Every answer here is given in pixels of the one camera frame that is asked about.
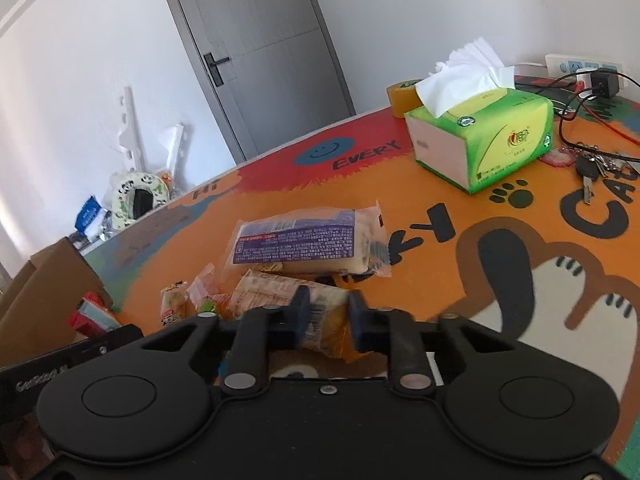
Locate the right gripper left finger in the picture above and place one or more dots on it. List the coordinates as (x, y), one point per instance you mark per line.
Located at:
(261, 331)

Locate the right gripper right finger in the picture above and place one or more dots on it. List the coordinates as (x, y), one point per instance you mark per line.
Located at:
(395, 334)

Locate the purple label cracker pack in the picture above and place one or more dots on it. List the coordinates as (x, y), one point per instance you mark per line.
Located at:
(312, 241)

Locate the peanut snack packet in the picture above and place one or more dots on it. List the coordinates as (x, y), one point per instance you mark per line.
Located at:
(174, 300)

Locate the brown cardboard box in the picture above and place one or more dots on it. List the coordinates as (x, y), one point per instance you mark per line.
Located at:
(42, 297)

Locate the blue plastic bag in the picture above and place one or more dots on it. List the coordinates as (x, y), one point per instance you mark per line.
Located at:
(90, 212)

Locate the colourful cartoon table mat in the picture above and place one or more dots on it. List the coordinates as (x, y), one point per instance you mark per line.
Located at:
(526, 255)

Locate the white foam board short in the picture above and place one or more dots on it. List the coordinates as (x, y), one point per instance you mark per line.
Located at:
(170, 140)

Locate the green tissue box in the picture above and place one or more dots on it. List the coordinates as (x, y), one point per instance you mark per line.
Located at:
(473, 127)

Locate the white foam board tall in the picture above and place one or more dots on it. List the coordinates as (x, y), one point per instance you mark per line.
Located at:
(128, 137)

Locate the yellow tape roll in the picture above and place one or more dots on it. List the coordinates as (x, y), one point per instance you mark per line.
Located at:
(403, 97)

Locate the key bunch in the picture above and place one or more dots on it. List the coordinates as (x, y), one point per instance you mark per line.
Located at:
(590, 164)

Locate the grey door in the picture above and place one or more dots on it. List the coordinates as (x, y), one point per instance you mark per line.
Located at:
(284, 79)

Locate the white power strip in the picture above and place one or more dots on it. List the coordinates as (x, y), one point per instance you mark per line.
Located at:
(563, 64)

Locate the black power adapter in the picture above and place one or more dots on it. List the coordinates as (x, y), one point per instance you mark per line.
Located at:
(605, 84)

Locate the black door handle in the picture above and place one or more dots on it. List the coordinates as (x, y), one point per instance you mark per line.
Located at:
(213, 68)

